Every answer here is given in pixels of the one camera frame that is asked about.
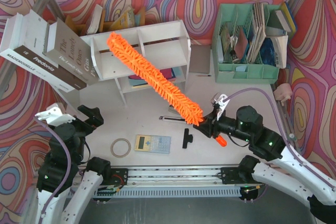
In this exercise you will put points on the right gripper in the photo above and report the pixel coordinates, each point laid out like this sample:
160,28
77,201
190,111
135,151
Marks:
213,123

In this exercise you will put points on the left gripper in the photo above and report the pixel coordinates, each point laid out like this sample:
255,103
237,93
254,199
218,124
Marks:
87,118

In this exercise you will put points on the clear tape roll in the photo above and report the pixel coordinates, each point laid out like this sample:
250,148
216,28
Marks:
120,148

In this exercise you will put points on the black clip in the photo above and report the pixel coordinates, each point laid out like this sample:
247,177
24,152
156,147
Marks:
187,138

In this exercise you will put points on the orange microfiber duster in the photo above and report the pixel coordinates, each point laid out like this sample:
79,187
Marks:
189,110

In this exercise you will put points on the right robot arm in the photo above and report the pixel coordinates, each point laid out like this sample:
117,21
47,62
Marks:
273,162

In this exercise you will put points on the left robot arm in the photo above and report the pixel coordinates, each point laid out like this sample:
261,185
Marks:
61,165

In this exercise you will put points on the white wooden bookshelf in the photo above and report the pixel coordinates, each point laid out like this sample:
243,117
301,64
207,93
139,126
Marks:
165,45

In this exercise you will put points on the white side shelf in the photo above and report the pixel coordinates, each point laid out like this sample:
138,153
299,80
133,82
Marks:
70,100

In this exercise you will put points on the pink pig figurine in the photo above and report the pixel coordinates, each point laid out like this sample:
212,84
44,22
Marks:
283,93

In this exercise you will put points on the beige blue calculator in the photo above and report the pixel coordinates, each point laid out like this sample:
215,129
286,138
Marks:
153,144

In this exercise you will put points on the mint green desk organizer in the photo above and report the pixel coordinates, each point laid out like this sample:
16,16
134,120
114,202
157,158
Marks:
239,33

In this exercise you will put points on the grey book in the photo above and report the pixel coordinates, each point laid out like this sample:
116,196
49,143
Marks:
68,50

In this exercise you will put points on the black silver stapler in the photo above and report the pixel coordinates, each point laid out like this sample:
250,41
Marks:
172,109

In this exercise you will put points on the stack of coloured paper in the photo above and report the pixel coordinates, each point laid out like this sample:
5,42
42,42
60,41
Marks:
170,74

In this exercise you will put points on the books behind shelf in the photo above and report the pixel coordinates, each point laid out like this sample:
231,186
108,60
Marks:
98,23

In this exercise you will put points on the brown book Fredonia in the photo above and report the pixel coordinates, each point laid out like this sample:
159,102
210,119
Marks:
36,31

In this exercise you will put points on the white book Mademoiselle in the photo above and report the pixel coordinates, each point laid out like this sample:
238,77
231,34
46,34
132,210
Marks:
13,50

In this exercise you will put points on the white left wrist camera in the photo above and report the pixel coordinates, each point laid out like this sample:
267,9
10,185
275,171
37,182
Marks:
54,116

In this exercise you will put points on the aluminium mounting rail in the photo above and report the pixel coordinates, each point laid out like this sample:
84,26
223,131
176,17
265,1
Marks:
158,176

